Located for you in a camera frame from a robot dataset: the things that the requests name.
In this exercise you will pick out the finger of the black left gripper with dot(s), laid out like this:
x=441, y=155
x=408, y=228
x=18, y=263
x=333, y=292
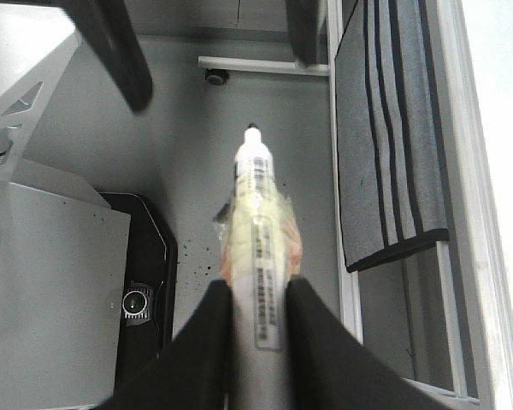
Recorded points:
x=304, y=19
x=107, y=28

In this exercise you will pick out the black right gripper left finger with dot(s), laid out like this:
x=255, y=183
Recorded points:
x=190, y=372

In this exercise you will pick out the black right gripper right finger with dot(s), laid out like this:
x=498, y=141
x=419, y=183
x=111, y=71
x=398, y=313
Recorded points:
x=331, y=369

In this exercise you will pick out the white taped whiteboard marker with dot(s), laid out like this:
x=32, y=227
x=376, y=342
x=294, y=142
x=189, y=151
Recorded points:
x=256, y=262

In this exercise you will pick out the white whiteboard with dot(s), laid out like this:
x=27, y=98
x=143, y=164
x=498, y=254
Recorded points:
x=477, y=50

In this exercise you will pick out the black caster wheel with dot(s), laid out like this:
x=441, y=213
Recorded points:
x=216, y=77

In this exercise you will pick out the grey striped fabric organizer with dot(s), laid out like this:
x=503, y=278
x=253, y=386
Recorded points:
x=388, y=132

